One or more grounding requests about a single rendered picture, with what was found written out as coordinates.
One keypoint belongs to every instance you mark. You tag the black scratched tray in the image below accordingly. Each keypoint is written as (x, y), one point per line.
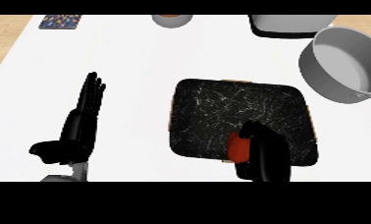
(232, 113)

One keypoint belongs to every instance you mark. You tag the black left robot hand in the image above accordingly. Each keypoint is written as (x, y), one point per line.
(80, 126)

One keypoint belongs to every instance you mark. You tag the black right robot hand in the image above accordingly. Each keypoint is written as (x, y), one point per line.
(266, 156)

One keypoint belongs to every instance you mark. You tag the grey appliance with black base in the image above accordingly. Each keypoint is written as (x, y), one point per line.
(291, 25)

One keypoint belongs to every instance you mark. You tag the red bell pepper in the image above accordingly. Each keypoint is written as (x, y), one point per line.
(238, 149)

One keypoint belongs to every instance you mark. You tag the grey metal pot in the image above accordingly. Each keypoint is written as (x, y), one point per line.
(338, 67)

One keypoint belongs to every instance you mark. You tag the colourful patterned mat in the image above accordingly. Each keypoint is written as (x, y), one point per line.
(60, 21)

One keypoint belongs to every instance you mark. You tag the grey cylindrical cup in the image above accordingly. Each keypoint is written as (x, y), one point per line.
(171, 20)

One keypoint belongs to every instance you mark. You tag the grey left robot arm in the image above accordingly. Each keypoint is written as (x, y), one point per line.
(73, 173)

